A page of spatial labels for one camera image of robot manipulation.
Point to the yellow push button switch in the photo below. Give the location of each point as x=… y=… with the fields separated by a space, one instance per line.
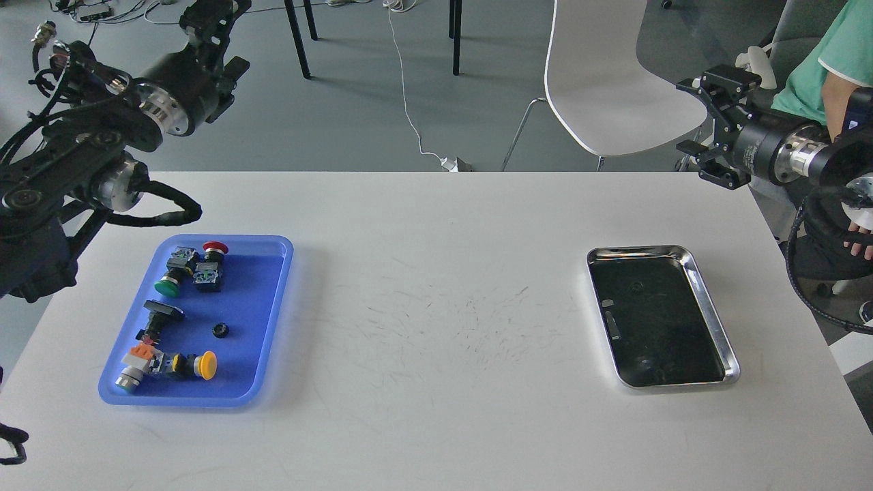
x=181 y=367

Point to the green push button switch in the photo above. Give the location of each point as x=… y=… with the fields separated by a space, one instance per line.
x=179 y=265

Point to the black selector switch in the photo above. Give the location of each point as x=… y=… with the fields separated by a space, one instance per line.
x=160 y=315

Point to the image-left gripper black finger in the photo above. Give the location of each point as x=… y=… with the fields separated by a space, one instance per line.
x=225 y=85
x=208 y=25

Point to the black table leg left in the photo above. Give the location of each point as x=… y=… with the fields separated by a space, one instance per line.
x=297 y=34

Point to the black table leg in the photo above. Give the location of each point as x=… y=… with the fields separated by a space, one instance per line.
x=297 y=34
x=454 y=33

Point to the silver metal tray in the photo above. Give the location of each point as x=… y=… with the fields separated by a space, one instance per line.
x=670 y=337

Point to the grey office chair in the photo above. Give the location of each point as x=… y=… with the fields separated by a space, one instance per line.
x=800 y=29

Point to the person in green shirt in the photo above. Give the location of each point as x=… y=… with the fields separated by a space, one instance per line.
x=819 y=89

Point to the black table leg right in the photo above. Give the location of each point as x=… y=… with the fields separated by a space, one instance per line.
x=454 y=33

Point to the white plastic chair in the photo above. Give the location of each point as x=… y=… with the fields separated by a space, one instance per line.
x=599 y=91

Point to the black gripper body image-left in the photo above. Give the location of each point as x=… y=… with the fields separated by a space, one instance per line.
x=178 y=91

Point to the red push button switch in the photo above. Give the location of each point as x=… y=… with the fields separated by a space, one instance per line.
x=209 y=270

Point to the white power adapter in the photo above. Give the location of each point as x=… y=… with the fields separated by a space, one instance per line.
x=455 y=165

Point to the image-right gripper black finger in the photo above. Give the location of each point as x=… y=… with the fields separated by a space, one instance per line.
x=713 y=158
x=721 y=90

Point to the orange grey contact block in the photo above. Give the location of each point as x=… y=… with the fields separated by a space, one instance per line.
x=141 y=360

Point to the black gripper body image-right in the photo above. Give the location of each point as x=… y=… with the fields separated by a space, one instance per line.
x=779 y=151

